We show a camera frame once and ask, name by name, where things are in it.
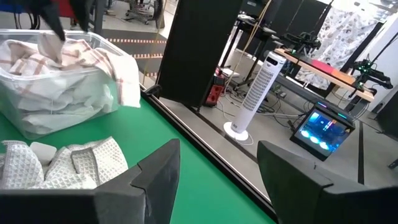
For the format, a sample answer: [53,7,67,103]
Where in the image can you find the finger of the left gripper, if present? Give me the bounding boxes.
[39,0,67,42]
[68,0,96,32]

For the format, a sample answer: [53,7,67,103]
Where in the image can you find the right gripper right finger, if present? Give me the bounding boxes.
[257,140,398,224]

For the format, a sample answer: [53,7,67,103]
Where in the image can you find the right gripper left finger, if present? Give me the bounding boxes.
[0,138,182,224]

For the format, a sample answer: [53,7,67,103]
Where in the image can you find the white towel red plaid lines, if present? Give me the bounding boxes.
[0,39,142,109]

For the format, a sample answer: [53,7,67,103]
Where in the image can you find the plain white towel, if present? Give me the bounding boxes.
[17,77,121,135]

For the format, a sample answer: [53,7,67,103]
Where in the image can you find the glowing computer case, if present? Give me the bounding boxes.
[289,99,356,162]

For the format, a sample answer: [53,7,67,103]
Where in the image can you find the clear plastic bin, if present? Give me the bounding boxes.
[0,29,141,141]

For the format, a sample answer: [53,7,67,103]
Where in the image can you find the black table edge clamp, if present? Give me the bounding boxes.
[144,83,162,96]

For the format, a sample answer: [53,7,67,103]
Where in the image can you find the black standing panel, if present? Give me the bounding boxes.
[156,0,244,109]

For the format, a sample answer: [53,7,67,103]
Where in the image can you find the white tower fan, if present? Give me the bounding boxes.
[223,51,287,142]

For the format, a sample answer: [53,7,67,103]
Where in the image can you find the patterned white sheet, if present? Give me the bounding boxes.
[294,5,379,91]

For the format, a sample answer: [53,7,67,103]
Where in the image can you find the black side desk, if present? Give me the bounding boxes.
[236,14,280,91]

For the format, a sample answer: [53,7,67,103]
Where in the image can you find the yellow cord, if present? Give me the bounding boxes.
[223,0,272,93]

